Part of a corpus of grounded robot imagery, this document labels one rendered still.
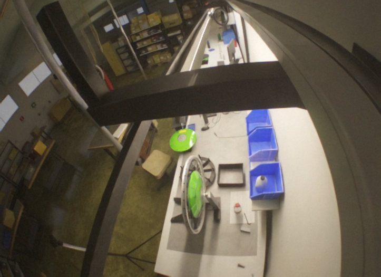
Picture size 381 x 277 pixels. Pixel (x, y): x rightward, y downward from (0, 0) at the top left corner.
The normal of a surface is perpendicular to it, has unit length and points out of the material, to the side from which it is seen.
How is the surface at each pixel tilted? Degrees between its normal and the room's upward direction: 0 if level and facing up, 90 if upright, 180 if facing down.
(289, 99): 90
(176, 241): 0
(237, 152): 0
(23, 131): 90
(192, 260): 0
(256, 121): 88
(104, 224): 90
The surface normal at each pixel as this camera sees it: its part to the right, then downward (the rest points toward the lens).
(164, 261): -0.28, -0.64
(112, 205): 0.95, -0.06
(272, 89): -0.15, 0.77
